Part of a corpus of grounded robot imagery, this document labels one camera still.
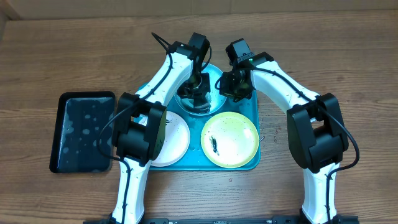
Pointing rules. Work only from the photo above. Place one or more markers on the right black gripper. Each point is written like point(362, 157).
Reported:
point(229, 91)

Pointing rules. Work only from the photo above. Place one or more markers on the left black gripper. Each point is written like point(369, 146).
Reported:
point(183, 93)

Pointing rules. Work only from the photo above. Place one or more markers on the green grey sponge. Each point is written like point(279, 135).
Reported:
point(201, 106)

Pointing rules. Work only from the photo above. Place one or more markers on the light blue plate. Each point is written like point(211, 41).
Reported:
point(213, 97)

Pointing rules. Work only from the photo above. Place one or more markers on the pink white plate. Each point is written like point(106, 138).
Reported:
point(176, 142)

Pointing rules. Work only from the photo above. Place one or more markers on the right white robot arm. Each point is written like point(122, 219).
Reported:
point(317, 137)

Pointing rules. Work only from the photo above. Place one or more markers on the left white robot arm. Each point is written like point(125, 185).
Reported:
point(140, 121)

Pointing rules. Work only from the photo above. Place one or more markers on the teal plastic tray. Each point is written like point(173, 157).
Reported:
point(194, 158)

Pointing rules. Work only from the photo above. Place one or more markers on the black water tray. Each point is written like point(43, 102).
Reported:
point(81, 137)

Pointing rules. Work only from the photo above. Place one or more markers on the yellow plate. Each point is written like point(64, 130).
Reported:
point(229, 140)

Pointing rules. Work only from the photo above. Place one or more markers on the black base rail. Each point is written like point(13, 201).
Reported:
point(274, 220)

